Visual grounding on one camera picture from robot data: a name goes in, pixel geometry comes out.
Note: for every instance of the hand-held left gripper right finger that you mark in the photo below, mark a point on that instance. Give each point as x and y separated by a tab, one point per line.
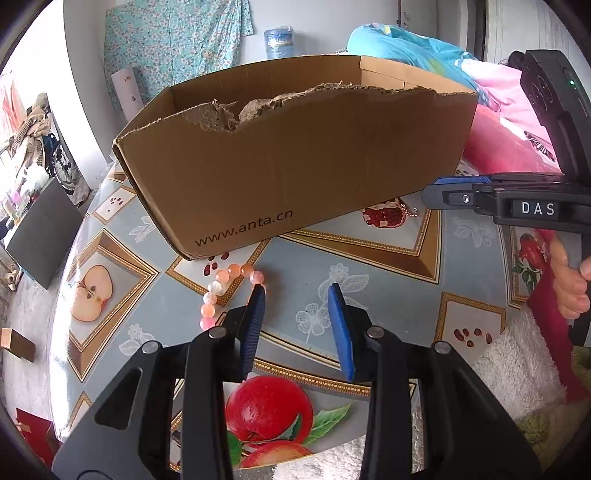
339	327

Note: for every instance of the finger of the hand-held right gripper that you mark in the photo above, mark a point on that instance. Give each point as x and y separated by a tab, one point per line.
461	180
457	197

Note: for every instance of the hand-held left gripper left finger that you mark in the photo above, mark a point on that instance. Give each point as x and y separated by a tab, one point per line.
254	323

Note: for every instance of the rose gold pendant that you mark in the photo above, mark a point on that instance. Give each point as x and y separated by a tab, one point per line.
408	211

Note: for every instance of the torn cardboard box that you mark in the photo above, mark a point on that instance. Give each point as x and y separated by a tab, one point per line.
277	184

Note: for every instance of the person's right forearm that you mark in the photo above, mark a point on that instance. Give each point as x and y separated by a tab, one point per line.
517	364

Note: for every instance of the person's right hand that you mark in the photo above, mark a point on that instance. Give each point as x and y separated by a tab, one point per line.
575	290

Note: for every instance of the blue quilt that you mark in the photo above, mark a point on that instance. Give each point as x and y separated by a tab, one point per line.
406	50

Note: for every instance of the white door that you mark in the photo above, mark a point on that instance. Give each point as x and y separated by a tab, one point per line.
415	18

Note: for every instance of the labelled water bottle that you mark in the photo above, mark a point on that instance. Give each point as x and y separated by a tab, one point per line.
280	44

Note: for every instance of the grey cabinet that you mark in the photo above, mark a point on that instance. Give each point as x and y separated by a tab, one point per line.
41	230

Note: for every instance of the small brown cardboard box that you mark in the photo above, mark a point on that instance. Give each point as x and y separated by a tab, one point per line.
16	344

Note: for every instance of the red paper bag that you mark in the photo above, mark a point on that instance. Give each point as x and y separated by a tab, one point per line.
34	434

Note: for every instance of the pair of beige shoes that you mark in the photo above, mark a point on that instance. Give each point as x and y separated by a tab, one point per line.
11	280

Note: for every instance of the wheelchair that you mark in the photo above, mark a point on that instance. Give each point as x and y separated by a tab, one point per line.
62	166

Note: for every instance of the pile of beige clothes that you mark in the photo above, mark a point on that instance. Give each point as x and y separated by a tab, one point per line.
34	122

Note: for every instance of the floral wall cloth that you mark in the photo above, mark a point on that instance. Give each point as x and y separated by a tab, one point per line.
175	46

